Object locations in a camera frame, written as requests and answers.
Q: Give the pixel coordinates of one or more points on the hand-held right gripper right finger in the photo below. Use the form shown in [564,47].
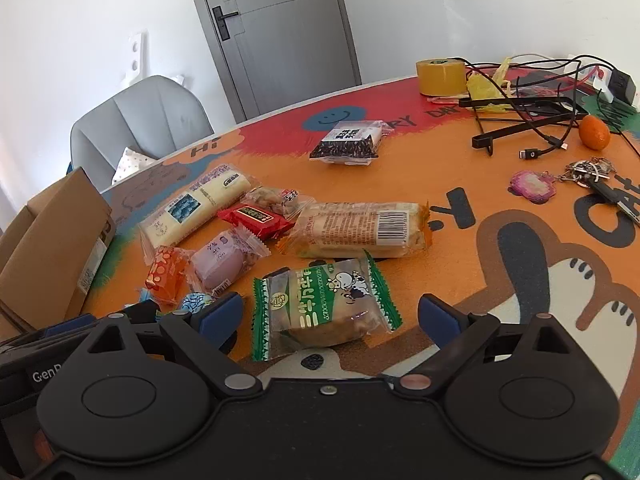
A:
[440,321]

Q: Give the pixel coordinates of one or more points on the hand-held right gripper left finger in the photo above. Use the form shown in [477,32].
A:
[219,317]

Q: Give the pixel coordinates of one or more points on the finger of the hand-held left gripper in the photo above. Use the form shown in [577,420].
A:
[142,314]
[70,324]

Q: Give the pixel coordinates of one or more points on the blue candy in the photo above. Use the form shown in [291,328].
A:
[196,302]

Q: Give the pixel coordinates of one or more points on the orange flowered snack packet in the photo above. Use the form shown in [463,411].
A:
[162,272]

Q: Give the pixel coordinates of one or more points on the purple round snack packet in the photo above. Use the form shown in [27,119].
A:
[225,260]

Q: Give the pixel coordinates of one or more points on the cardboard box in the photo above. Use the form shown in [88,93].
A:
[50,240]

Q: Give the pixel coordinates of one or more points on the green white bread packet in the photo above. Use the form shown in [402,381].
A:
[325,305]

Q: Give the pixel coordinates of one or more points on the long white snack packet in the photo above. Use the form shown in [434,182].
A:
[195,205]

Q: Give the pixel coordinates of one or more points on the long clear bread packet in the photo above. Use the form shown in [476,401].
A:
[360,230]

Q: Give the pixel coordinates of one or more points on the red snack packet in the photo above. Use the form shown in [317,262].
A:
[256,221]

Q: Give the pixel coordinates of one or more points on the clear peanut snack packet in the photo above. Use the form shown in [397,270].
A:
[275,200]

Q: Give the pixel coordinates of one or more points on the dotted white pillow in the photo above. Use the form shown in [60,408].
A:
[131,164]

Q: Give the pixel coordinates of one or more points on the black folding stand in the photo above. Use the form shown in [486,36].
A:
[505,134]

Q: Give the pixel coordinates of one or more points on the black rice cake packet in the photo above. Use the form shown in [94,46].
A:
[347,145]

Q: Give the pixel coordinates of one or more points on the grey chair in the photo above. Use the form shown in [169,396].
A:
[150,110]

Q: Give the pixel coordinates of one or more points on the bunch of keys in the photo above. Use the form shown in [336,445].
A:
[595,172]

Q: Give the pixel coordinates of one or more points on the clear plastic wrapper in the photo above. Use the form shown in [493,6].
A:
[447,98]

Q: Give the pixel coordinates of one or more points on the yellow plastic bag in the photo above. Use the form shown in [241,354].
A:
[481,87]

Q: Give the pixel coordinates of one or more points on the black phone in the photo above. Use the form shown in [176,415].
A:
[550,107]

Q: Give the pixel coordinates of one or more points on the yellow tape roll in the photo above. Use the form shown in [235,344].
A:
[441,79]

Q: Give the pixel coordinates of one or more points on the orange mandarin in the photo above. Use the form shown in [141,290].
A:
[594,132]

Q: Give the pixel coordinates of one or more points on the white power strip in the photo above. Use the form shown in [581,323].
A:
[604,91]

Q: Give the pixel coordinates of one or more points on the grey door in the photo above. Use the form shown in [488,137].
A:
[280,35]

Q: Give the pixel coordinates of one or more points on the black charger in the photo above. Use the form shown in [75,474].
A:
[622,85]

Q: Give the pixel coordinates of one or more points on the white wall bracket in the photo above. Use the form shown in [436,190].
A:
[136,55]

